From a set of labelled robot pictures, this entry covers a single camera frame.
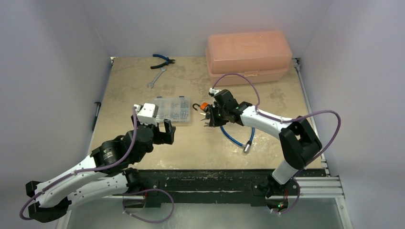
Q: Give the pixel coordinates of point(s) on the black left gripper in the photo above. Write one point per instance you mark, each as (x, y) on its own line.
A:
(166, 137)

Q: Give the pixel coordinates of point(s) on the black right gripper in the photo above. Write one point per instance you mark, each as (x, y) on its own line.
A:
(214, 114)

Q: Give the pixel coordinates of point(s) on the orange black padlock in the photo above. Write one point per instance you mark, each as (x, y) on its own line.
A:
(203, 107)

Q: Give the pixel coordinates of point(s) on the blue cable lock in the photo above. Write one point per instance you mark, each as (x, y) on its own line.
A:
(247, 146)

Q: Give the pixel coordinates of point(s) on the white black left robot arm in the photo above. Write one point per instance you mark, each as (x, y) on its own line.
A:
(104, 172)

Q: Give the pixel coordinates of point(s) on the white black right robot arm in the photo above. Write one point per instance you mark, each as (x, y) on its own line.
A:
(298, 141)

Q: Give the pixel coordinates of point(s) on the clear plastic screw organizer box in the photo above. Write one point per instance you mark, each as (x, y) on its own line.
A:
(176, 109)

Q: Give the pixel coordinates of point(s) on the pink plastic toolbox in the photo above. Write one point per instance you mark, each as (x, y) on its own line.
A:
(237, 58)

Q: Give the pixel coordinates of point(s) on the small silver open-end wrench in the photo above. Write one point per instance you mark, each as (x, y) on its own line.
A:
(151, 84)

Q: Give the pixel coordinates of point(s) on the black hammer beside table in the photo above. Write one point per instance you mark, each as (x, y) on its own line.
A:
(98, 106)

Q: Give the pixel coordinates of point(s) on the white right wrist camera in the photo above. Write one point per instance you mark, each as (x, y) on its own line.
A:
(213, 92)

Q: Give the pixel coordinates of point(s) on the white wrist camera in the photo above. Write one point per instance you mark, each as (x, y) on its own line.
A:
(146, 113)
(213, 92)

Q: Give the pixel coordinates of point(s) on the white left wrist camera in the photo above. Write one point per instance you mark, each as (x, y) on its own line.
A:
(146, 113)

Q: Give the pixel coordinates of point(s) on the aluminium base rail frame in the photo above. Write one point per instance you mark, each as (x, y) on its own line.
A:
(217, 186)

